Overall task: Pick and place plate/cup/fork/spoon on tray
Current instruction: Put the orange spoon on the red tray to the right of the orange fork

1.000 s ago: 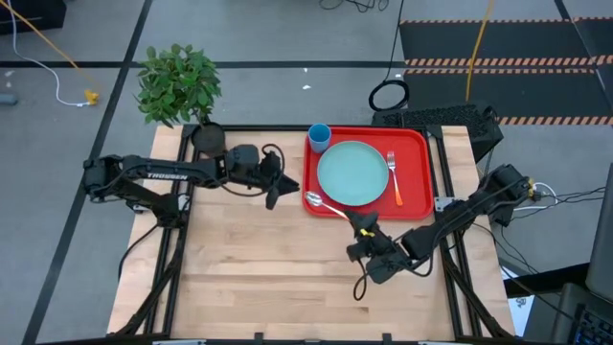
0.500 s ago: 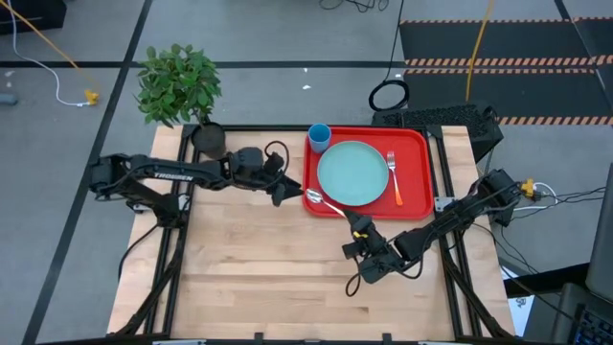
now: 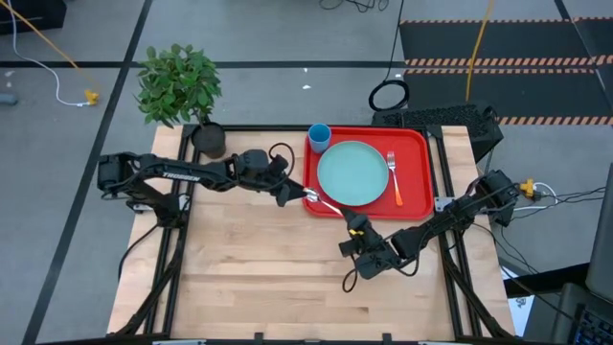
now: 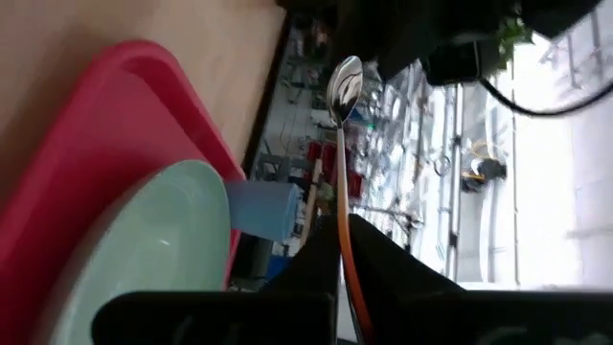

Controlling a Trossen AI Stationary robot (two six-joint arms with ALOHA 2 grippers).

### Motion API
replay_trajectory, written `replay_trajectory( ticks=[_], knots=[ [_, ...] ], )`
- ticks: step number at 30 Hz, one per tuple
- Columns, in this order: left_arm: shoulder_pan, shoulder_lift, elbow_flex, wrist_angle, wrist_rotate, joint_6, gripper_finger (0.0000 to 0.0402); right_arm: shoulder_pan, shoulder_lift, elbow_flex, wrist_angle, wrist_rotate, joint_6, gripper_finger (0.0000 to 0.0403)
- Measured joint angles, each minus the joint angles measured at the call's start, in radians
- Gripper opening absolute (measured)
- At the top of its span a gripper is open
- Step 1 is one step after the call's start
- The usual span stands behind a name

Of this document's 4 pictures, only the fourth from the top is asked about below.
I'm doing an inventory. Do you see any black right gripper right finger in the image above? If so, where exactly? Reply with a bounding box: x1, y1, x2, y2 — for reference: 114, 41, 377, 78
348, 213, 613, 345

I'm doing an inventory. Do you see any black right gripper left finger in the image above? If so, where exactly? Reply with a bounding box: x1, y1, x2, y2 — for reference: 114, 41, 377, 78
90, 213, 342, 345

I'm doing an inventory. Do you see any blue plastic cup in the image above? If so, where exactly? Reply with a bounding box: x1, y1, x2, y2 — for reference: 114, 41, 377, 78
223, 179, 302, 243

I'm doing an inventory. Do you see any mint green plate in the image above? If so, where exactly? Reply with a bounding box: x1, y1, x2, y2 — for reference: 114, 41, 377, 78
33, 159, 233, 345

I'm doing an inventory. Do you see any spoon with orange handle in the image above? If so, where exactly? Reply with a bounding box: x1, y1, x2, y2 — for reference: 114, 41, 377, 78
326, 55, 375, 345

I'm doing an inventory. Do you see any red plastic tray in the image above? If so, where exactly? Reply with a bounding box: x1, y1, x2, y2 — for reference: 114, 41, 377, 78
0, 39, 248, 345

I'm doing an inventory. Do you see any black aluminium table frame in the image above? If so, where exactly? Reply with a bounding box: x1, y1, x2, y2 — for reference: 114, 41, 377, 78
241, 13, 293, 176

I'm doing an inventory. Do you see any black cable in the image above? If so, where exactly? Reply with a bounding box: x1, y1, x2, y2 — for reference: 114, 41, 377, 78
478, 76, 613, 118

